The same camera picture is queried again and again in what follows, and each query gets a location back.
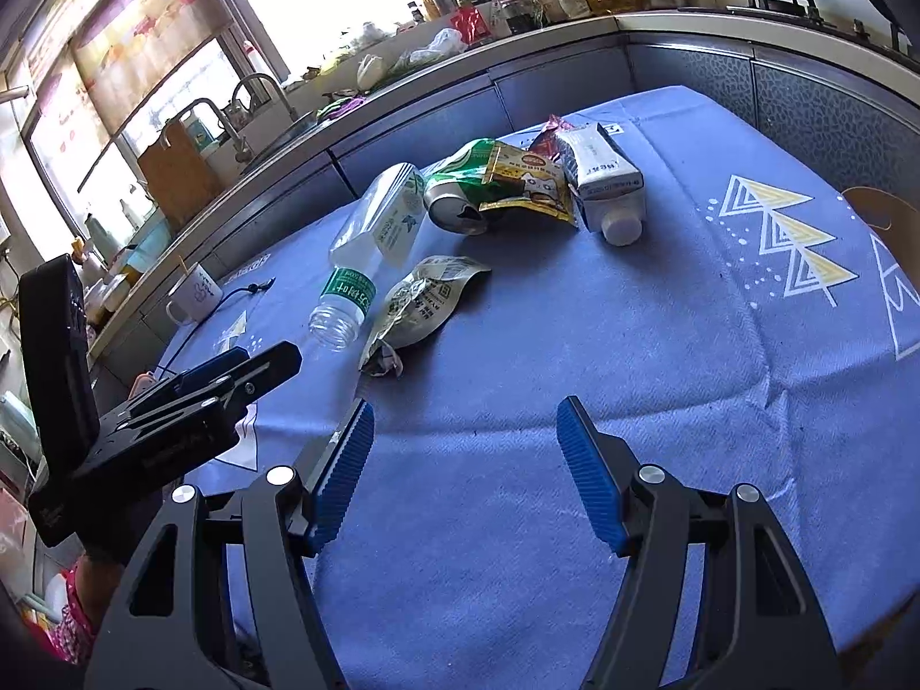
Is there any clear plastic water bottle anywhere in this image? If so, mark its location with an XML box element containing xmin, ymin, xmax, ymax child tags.
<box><xmin>309</xmin><ymin>162</ymin><xmax>424</xmax><ymax>352</ymax></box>

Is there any white plastic bag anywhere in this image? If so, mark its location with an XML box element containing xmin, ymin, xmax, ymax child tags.
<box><xmin>405</xmin><ymin>28</ymin><xmax>468</xmax><ymax>68</ymax></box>

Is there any round wooden trash bin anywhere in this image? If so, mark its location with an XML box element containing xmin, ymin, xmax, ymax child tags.
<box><xmin>844</xmin><ymin>187</ymin><xmax>918</xmax><ymax>259</ymax></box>

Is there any wooden cutting board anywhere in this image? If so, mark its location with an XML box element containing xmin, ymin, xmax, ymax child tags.
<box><xmin>139</xmin><ymin>121</ymin><xmax>223</xmax><ymax>233</ymax></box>

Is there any blue printed tablecloth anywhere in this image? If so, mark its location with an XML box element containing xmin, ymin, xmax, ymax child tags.
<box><xmin>162</xmin><ymin>87</ymin><xmax>918</xmax><ymax>688</ymax></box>

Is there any chrome kitchen faucet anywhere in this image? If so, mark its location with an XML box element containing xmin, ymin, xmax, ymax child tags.
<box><xmin>167</xmin><ymin>72</ymin><xmax>300</xmax><ymax>164</ymax></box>

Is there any red plastic bag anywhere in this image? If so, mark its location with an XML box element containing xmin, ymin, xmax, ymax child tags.
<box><xmin>451</xmin><ymin>5</ymin><xmax>493</xmax><ymax>47</ymax></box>

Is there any white enamel mug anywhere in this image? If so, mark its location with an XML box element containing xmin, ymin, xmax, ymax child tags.
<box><xmin>165</xmin><ymin>263</ymin><xmax>223</xmax><ymax>325</ymax></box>

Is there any yellow cat snack packet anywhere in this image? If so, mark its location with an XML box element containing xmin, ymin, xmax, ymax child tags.
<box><xmin>477</xmin><ymin>142</ymin><xmax>576</xmax><ymax>226</ymax></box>

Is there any black frying pan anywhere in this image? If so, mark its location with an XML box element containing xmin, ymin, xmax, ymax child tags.
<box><xmin>869</xmin><ymin>0</ymin><xmax>906</xmax><ymax>53</ymax></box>

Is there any silver foil wrapper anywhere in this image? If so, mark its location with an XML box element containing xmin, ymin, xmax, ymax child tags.
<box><xmin>360</xmin><ymin>255</ymin><xmax>491</xmax><ymax>377</ymax></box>

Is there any crushed green beer can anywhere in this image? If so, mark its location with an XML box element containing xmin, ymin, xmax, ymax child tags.
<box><xmin>423</xmin><ymin>139</ymin><xmax>496</xmax><ymax>235</ymax></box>

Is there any pink checkered sleeve forearm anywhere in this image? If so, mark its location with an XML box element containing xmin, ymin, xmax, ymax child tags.
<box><xmin>48</xmin><ymin>554</ymin><xmax>125</xmax><ymax>666</ymax></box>

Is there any white milk carton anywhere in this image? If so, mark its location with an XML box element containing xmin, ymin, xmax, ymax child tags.
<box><xmin>555</xmin><ymin>123</ymin><xmax>647</xmax><ymax>248</ymax></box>

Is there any purple foil wrapper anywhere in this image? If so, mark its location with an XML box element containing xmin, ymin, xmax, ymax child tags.
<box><xmin>528</xmin><ymin>116</ymin><xmax>577</xmax><ymax>164</ymax></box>

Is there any black charging cable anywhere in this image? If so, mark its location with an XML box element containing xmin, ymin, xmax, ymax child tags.
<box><xmin>152</xmin><ymin>277</ymin><xmax>279</xmax><ymax>375</ymax></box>

